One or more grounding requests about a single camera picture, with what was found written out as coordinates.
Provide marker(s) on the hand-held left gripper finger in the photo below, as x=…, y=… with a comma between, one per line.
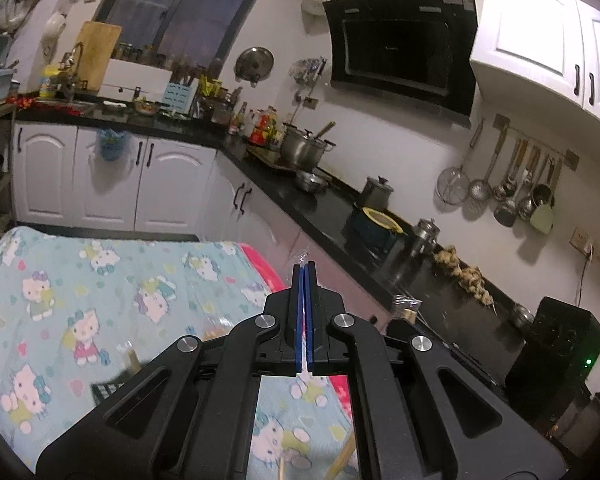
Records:
x=298, y=320
x=311, y=320

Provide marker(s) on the green plastic utensil basket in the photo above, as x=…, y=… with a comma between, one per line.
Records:
x=110, y=391

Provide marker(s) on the black kitchen countertop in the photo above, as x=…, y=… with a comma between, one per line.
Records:
x=325, y=210

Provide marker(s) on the dark blue pot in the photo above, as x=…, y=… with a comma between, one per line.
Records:
x=375, y=227

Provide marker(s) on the small steel bowl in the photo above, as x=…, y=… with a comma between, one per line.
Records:
x=310, y=181

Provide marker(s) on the steel kettle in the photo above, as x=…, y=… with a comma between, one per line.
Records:
x=425, y=237

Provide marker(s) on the small lidded steel pot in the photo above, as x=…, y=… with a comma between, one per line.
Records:
x=377, y=194

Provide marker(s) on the pile of ginger roots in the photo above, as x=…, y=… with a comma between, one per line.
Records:
x=462, y=272

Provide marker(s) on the large steel stock pot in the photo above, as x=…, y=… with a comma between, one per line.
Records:
x=302, y=147

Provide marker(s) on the group of condiment bottles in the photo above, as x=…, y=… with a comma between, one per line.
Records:
x=257, y=127

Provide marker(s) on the black air fryer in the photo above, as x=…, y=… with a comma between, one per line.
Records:
x=555, y=345

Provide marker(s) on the hanging small utensil rack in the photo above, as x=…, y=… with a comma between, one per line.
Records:
x=307, y=72

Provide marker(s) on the cartoon cat printed blanket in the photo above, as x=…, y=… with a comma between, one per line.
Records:
x=55, y=270

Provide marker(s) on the light blue knife block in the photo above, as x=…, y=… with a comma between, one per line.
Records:
x=180, y=99

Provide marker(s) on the blue plastic bag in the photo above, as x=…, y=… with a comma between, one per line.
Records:
x=112, y=145

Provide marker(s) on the row of hanging ladles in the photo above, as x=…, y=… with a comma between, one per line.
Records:
x=525, y=180

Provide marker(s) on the steel pot lid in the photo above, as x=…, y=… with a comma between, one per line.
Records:
x=254, y=63

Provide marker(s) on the bowl of vegetables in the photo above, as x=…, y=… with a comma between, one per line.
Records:
x=146, y=107

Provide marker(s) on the white base cabinets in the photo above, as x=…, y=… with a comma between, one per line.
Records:
x=50, y=175

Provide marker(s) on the white countertop appliance box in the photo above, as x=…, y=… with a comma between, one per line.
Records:
x=135, y=80

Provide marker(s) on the black range hood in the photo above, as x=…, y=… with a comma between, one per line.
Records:
x=405, y=45

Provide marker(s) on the dark window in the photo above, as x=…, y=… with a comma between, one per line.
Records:
x=180, y=7

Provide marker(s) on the wooden cutting board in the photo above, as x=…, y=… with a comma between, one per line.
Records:
x=97, y=52

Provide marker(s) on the kitchen faucet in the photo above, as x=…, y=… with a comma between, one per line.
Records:
x=74, y=67

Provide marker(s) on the yellow lid jar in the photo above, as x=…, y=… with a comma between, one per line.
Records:
x=49, y=85

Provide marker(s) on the white hanging bag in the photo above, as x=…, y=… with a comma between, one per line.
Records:
x=55, y=32

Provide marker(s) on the wall power socket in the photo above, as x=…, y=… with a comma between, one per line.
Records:
x=581, y=241

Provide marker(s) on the white wall cabinets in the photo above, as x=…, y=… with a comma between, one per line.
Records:
x=535, y=30

